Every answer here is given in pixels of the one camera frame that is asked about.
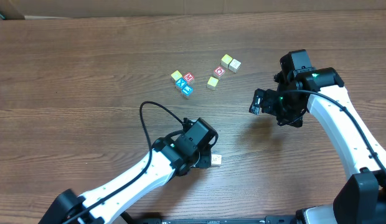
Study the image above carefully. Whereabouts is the wooden block with fish drawing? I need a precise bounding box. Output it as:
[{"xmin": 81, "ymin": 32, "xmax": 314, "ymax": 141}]
[{"xmin": 211, "ymin": 154, "xmax": 222, "ymax": 166}]

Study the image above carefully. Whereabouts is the red faced wooden block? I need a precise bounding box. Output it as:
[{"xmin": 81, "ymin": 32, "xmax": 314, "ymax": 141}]
[{"xmin": 213, "ymin": 66, "xmax": 225, "ymax": 79}]

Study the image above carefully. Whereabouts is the yellow L wooden block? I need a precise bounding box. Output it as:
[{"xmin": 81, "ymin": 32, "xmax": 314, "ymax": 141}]
[{"xmin": 171, "ymin": 70, "xmax": 183, "ymax": 82}]

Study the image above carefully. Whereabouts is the plain cream wooden block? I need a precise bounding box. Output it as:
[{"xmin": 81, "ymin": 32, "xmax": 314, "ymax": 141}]
[{"xmin": 228, "ymin": 58, "xmax": 241, "ymax": 73}]

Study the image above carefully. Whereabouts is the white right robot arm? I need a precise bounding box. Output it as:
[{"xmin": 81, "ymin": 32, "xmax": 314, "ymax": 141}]
[{"xmin": 249, "ymin": 49, "xmax": 386, "ymax": 223}]

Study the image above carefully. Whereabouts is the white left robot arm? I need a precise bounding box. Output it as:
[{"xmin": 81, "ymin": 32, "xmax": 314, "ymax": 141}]
[{"xmin": 39, "ymin": 118, "xmax": 219, "ymax": 224}]

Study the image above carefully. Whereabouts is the blue faced wooden letter block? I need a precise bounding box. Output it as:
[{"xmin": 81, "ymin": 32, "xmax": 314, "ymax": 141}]
[{"xmin": 181, "ymin": 85, "xmax": 194, "ymax": 98}]

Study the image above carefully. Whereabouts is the yellow top wooden block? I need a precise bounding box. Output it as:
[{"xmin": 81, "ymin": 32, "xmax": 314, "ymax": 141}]
[{"xmin": 220, "ymin": 54, "xmax": 233, "ymax": 68}]

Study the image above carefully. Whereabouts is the red M wooden block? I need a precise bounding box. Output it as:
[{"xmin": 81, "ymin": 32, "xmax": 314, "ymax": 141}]
[{"xmin": 183, "ymin": 72, "xmax": 195, "ymax": 85}]

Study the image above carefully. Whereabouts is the yellow C wooden block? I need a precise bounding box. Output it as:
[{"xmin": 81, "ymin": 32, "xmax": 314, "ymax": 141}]
[{"xmin": 207, "ymin": 77, "xmax": 219, "ymax": 90}]

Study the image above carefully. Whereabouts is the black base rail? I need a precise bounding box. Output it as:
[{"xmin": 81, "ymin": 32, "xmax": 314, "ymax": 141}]
[{"xmin": 114, "ymin": 212, "xmax": 303, "ymax": 224}]

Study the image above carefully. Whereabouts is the blue X wooden block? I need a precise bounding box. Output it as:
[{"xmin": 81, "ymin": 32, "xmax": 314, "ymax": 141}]
[{"xmin": 176, "ymin": 77, "xmax": 187, "ymax": 90}]

